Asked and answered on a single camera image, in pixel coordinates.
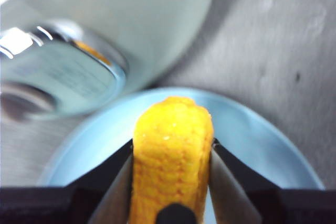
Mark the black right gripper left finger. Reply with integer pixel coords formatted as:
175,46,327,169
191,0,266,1
0,138,135,224

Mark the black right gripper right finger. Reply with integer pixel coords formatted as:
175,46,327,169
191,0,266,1
208,138,336,224

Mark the yellow corn cob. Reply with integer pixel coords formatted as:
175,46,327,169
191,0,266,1
128,95,215,224

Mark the blue round plate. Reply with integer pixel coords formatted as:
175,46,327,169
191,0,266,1
38,86,327,224

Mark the sage green electric steamer pot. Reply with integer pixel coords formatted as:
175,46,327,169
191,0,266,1
0,0,219,120

